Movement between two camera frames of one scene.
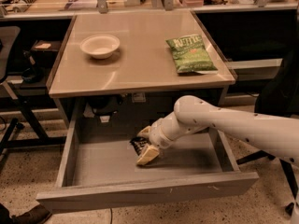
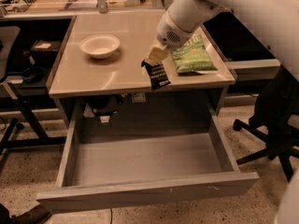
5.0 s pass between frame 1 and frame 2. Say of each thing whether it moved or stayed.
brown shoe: stayed
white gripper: moved
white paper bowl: stayed
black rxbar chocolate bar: moved
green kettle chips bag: stayed
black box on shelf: stayed
